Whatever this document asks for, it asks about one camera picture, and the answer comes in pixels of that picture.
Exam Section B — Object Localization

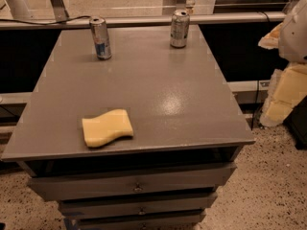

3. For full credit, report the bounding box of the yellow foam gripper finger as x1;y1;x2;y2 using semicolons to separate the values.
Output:
258;23;283;50
260;62;307;127

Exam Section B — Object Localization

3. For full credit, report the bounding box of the blue silver redbull can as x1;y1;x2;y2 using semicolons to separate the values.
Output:
89;16;111;60

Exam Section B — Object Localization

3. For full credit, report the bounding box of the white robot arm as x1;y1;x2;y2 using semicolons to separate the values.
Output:
258;0;307;127

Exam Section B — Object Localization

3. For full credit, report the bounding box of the silver soda can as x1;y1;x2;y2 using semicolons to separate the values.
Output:
170;10;190;48

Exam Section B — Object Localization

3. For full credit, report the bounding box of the metal railing bar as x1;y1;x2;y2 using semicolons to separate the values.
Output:
0;11;286;31

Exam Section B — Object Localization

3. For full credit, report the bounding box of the grey drawer cabinet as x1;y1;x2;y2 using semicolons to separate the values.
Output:
3;27;253;230

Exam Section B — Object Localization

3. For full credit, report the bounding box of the top drawer knob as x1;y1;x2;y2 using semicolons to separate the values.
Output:
133;183;143;193

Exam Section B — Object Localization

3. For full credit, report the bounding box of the yellow sponge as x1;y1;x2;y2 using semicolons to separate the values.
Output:
82;109;133;148

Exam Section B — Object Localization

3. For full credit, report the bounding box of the white pipe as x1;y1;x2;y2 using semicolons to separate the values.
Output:
5;0;32;20

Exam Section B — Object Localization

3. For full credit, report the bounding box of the black cable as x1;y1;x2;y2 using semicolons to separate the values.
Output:
0;14;92;26

